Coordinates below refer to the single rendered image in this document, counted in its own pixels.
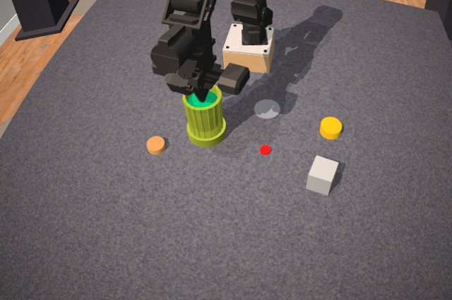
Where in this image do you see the light grey flat disc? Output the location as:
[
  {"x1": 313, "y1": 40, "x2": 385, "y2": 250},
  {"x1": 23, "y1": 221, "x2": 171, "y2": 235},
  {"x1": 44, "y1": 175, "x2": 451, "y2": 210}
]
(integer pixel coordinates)
[{"x1": 254, "y1": 100, "x2": 280, "y2": 120}]

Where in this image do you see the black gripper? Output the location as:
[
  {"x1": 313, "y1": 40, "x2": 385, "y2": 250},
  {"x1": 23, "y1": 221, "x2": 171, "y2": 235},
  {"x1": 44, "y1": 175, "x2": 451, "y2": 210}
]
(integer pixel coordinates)
[{"x1": 152, "y1": 38, "x2": 250, "y2": 103}]

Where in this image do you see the yellow short cylinder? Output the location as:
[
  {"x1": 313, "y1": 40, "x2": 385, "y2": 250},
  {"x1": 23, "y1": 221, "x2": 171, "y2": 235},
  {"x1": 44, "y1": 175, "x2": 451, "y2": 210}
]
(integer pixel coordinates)
[{"x1": 320, "y1": 117, "x2": 342, "y2": 140}]

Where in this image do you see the orange disc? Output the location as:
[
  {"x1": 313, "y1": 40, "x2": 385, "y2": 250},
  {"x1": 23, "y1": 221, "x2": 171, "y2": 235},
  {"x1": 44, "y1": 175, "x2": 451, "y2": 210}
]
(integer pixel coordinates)
[{"x1": 147, "y1": 136, "x2": 165, "y2": 155}]

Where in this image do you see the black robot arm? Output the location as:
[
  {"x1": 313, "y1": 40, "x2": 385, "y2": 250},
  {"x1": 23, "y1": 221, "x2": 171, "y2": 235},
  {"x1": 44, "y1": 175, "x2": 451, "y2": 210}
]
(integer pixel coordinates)
[{"x1": 150, "y1": 0, "x2": 273, "y2": 95}]

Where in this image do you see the olive-green ribbed jar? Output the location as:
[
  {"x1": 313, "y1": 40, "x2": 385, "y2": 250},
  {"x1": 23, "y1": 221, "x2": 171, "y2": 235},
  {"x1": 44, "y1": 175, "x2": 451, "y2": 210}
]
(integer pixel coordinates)
[{"x1": 182, "y1": 85, "x2": 227, "y2": 148}]

